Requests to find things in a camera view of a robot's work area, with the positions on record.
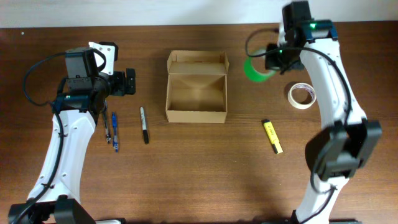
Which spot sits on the green tape roll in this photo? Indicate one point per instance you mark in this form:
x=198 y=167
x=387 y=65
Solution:
x=253 y=74

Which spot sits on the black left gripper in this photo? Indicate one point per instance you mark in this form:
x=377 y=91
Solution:
x=129 y=81

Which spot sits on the black permanent marker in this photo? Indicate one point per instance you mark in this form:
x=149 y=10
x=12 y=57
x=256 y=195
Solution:
x=144 y=126

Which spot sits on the black ballpoint pen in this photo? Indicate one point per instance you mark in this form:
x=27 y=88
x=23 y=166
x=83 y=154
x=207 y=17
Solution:
x=106 y=126

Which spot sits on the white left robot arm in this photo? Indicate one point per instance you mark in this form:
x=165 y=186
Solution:
x=80 y=100

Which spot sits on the brown cardboard box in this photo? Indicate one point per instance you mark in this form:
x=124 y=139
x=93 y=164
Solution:
x=197 y=87

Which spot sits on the blue ballpoint pen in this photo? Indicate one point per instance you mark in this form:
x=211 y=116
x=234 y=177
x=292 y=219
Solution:
x=115 y=131

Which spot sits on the beige masking tape roll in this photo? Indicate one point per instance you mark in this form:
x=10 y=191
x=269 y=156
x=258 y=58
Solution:
x=301 y=96

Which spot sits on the yellow highlighter marker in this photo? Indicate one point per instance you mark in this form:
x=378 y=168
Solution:
x=272 y=135

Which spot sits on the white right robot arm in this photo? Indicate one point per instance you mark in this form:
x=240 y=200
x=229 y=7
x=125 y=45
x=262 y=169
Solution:
x=347 y=138

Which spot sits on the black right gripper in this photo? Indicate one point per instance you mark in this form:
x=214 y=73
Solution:
x=271 y=61

